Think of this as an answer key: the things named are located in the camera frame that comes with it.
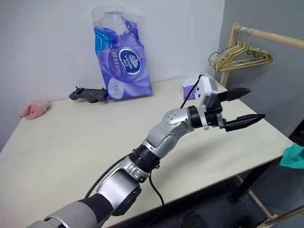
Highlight purple tissue multipack bag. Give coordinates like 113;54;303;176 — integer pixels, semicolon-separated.
91;5;154;101

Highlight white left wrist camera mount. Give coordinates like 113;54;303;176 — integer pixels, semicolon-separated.
195;75;219;131

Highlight black table leg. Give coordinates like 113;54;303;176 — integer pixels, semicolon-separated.
228;152;284;203

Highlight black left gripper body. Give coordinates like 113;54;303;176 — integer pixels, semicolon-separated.
205;93;229;130

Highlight white coated wire hanger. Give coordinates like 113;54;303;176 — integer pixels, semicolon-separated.
209;39;267;65

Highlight pink cloth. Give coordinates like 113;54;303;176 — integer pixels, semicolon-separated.
19;99;51;121

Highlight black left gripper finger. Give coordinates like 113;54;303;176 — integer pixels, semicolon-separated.
224;113;266;133
219;87;252;103

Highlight dark rounded shape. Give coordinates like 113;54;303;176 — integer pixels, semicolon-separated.
182;212;203;228

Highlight black handheld controller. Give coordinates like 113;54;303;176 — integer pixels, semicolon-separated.
68;86;109;104

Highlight wooden clothes rack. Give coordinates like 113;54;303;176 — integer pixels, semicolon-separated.
220;22;304;228

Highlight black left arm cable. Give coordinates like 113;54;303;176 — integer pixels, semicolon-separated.
84;75;166;228

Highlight green shorts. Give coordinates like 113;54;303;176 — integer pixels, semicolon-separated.
278;142;304;170

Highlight dark green wire hanger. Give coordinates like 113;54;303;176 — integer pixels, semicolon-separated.
208;50;226;67

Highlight small purple tissue pack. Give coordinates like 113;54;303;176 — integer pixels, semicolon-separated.
181;76;203;102

